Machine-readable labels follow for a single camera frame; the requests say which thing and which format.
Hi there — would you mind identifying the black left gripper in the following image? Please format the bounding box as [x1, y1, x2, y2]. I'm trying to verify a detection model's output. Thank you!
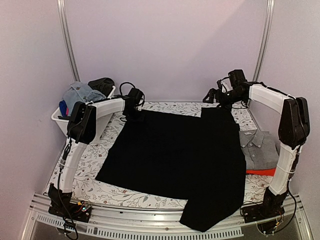
[125, 107, 146, 124]

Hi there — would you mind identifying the aluminium frame post left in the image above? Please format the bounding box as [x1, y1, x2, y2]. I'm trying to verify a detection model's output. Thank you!
[56, 0, 81, 82]

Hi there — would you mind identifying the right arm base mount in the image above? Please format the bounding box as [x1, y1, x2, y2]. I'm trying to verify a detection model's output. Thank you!
[239, 201, 285, 236]

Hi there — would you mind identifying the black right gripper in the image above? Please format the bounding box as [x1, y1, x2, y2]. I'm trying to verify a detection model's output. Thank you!
[203, 88, 246, 112]

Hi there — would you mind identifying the aluminium frame post right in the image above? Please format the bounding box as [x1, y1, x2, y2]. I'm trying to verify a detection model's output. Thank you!
[252, 0, 275, 82]

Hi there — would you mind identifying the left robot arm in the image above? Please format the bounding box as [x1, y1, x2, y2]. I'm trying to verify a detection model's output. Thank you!
[48, 87, 145, 217]

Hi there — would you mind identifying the red folded t-shirt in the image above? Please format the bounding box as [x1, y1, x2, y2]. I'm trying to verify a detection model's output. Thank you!
[246, 168, 276, 177]

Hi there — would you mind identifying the grey button-up shirt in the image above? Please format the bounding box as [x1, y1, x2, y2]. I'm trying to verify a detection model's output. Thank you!
[239, 130, 279, 171]

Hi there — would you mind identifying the floral patterned table cover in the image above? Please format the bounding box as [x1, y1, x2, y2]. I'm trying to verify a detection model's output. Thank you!
[43, 102, 273, 209]

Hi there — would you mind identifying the aluminium table front rail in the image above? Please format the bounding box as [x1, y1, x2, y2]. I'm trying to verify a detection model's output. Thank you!
[19, 192, 313, 240]

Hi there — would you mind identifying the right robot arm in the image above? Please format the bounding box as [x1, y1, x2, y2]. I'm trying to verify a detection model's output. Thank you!
[202, 69, 311, 218]

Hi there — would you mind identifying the light blue denim garment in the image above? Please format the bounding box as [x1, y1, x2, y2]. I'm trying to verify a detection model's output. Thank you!
[62, 81, 107, 114]

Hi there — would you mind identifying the blue garment in basket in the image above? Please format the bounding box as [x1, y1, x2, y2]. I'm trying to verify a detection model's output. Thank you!
[58, 100, 67, 117]

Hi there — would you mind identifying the aluminium frame post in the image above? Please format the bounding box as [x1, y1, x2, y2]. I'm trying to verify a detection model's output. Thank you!
[56, 0, 81, 82]
[252, 0, 275, 82]

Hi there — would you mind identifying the white plastic laundry basket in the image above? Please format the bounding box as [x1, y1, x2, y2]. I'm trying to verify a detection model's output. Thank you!
[51, 85, 116, 141]

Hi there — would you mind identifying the dark olive garment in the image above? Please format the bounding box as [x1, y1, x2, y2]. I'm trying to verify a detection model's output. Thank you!
[88, 77, 115, 97]

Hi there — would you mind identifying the black garment with logo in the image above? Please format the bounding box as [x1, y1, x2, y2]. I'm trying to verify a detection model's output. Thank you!
[96, 107, 246, 232]

